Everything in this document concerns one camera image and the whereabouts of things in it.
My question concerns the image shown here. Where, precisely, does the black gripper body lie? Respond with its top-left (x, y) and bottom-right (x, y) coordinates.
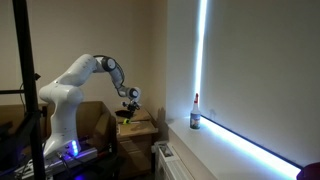
top-left (122, 101), bottom-right (140, 111)

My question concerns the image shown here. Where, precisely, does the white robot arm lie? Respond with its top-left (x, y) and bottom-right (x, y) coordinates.
top-left (39, 54), bottom-right (141, 158)

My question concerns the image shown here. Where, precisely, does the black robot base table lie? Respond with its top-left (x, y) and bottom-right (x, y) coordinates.
top-left (0, 134), bottom-right (118, 180)

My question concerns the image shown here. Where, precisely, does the brown cardboard box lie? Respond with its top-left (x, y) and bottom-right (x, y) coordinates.
top-left (0, 101), bottom-right (115, 159)

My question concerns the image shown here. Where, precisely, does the white spray bottle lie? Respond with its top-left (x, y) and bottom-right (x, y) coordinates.
top-left (190, 94), bottom-right (201, 129)

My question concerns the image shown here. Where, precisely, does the black metal stand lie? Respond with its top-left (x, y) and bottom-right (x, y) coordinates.
top-left (0, 0), bottom-right (46, 180)

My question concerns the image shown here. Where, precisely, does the white window sill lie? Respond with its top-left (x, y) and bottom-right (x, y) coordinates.
top-left (168, 117), bottom-right (301, 180)

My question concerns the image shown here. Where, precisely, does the maroon round object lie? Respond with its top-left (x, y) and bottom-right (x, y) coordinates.
top-left (296, 162), bottom-right (320, 180)

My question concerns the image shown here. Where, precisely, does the white wall radiator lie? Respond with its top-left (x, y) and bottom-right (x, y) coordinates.
top-left (155, 142), bottom-right (194, 180)

